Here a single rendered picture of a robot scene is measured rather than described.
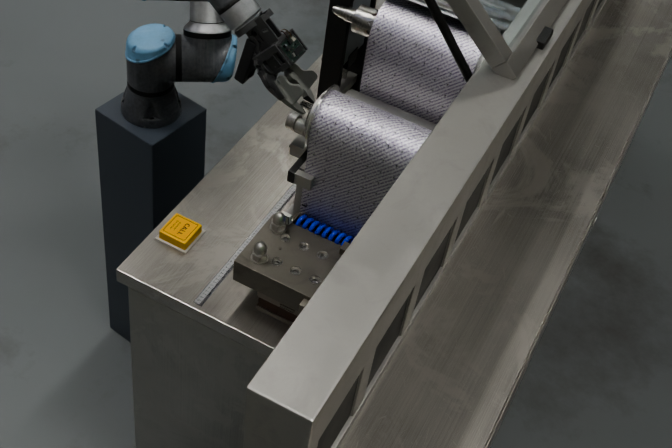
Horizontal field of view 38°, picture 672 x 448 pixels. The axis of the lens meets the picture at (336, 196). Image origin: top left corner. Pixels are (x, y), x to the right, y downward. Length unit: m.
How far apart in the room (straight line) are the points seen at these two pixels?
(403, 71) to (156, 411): 1.05
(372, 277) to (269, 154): 1.29
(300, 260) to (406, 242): 0.81
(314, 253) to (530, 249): 0.61
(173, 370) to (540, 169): 1.03
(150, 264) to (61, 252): 1.28
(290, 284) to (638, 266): 2.00
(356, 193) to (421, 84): 0.28
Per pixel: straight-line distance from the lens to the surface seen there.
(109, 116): 2.53
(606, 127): 1.85
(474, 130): 1.41
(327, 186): 2.02
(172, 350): 2.25
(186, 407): 2.40
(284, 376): 1.07
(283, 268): 2.00
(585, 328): 3.46
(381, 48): 2.07
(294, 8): 4.57
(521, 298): 1.49
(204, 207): 2.29
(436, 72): 2.04
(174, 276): 2.14
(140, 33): 2.42
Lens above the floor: 2.53
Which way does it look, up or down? 44 degrees down
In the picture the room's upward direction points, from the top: 9 degrees clockwise
